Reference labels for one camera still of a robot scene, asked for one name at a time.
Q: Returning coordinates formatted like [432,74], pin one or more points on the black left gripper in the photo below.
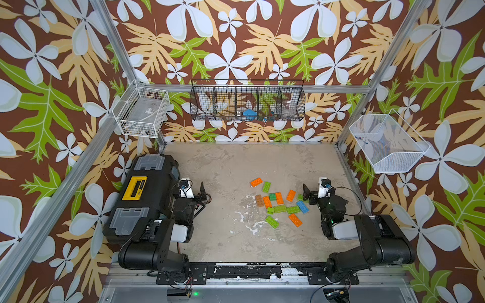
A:
[199,197]

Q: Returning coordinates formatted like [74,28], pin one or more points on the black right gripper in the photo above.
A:
[313,194]

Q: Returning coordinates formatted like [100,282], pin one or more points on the orange brick front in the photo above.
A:
[295,220]

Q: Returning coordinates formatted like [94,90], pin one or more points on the lime brick front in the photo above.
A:
[272,222]

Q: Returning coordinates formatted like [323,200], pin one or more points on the tan brick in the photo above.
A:
[259,201]

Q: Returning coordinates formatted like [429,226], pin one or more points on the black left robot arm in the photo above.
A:
[149,249]

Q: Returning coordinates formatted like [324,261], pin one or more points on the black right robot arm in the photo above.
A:
[381,241]

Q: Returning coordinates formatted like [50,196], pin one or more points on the blue brick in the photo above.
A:
[302,206]

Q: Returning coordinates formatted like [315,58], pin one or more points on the orange brick beside green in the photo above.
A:
[279,199]

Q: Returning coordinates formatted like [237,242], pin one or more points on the lime brick upside down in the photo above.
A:
[266,187]

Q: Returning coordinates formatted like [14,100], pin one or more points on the black yellow toolbox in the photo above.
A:
[145,196]

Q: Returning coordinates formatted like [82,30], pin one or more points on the white mesh basket right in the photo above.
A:
[390,144]

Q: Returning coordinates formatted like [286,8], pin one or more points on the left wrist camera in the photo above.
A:
[185,188]

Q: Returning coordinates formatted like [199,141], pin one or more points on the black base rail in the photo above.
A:
[200,273]

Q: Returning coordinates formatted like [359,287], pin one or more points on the black wire basket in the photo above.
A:
[247,100]

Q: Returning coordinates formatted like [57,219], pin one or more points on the white wire basket left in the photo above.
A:
[141,111]

